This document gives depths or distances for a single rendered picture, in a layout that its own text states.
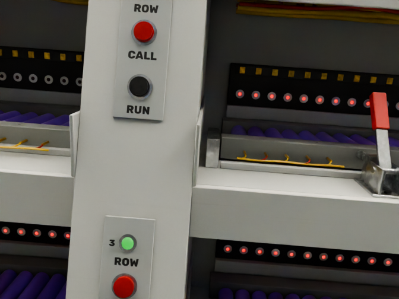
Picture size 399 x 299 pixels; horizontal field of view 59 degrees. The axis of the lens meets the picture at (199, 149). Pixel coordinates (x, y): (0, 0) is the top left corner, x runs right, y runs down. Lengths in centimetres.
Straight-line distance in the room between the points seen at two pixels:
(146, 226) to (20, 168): 12
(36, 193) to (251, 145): 20
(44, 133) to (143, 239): 14
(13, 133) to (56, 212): 10
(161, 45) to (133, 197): 12
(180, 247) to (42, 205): 12
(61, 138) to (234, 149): 17
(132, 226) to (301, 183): 15
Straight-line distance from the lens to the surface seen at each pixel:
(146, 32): 29
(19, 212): 33
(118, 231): 29
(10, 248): 54
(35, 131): 36
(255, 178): 31
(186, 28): 29
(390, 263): 53
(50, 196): 31
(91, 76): 30
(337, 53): 53
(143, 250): 29
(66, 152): 35
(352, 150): 37
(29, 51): 51
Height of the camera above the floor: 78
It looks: level
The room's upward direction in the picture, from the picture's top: 4 degrees clockwise
